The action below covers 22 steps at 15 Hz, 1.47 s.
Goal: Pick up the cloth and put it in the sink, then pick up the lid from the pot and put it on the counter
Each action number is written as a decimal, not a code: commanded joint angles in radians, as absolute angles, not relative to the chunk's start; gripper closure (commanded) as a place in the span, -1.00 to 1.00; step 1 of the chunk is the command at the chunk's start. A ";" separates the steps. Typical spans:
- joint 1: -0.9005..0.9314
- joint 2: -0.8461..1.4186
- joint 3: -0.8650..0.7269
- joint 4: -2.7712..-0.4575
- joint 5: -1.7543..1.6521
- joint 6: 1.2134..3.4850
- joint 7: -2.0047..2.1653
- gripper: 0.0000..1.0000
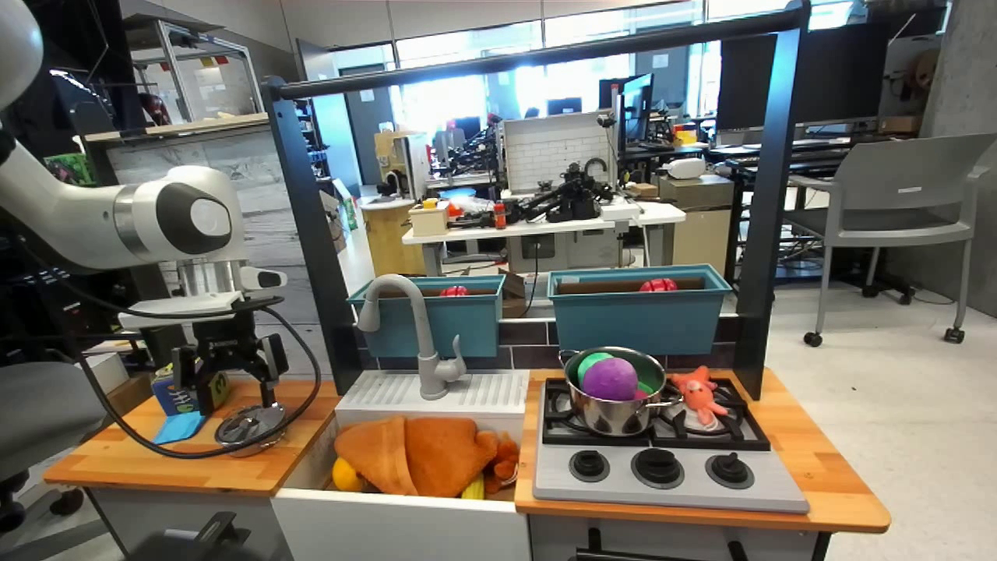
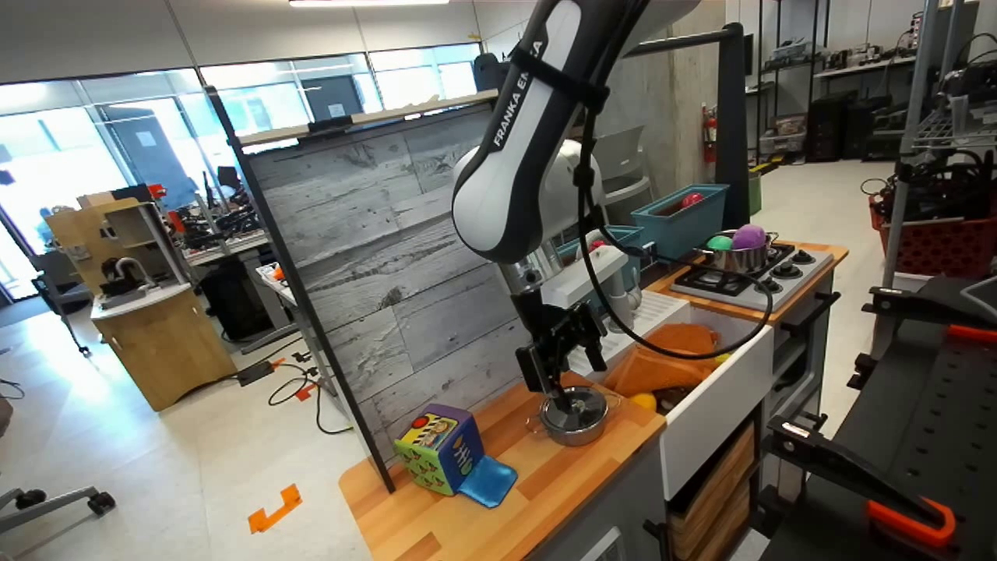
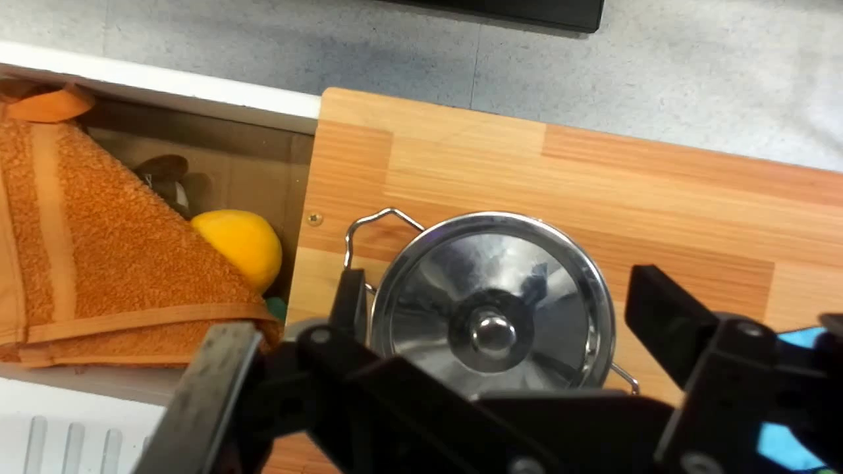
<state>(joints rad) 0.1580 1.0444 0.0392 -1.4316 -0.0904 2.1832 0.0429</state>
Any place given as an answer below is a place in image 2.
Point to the small steel pot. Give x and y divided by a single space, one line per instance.
574 438

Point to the red crate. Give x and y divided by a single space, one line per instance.
935 243

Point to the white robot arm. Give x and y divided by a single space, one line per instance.
508 187

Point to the grey wood wall panel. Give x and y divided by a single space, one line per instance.
362 259

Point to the orange cloth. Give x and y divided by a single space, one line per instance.
664 361

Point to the purple ball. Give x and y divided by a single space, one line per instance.
748 237

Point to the grey round bowl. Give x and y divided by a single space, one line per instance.
601 408

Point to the dark office chair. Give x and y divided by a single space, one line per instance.
64 292

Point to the dark monitor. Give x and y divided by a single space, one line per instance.
331 96

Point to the green toy ball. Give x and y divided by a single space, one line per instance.
718 243

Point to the black pegboard table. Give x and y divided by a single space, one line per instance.
935 438

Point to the grey stove top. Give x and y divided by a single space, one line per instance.
748 288

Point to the wooden toy kitchen unit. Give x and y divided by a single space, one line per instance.
540 486

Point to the yellow toy corn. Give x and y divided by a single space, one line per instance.
643 399

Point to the red toy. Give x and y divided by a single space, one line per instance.
693 200

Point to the wooden play kitchen cabinet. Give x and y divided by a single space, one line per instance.
158 344

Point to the metal shelving rack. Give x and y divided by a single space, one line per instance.
883 74

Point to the grey faucet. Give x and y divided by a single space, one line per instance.
629 311

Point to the black chair wheel base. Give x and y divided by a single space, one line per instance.
52 505

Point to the black stove knob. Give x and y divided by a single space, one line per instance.
789 270
767 284
804 256

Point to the white sink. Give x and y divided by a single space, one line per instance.
718 407

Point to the red fire extinguisher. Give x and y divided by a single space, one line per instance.
708 130

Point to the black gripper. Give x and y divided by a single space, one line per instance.
555 344

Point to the black panel edge post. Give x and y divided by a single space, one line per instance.
312 311

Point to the orange black clamp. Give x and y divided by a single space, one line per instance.
883 499
970 333

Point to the colourful toy cube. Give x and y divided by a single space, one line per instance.
442 445

